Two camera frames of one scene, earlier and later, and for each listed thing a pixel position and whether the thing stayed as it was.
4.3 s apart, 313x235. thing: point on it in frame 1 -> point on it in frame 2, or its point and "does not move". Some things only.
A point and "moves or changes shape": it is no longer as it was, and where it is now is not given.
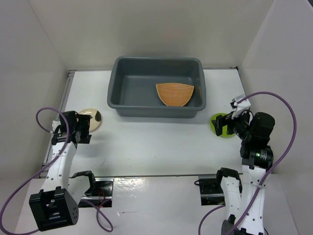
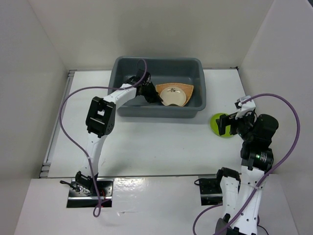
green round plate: [224, 134] does not move
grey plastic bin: [132, 85] does not move
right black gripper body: [240, 125] does not move
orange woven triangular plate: [174, 94] does not move
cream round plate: [95, 121] moves or changes shape
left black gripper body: [82, 126] -> [149, 92]
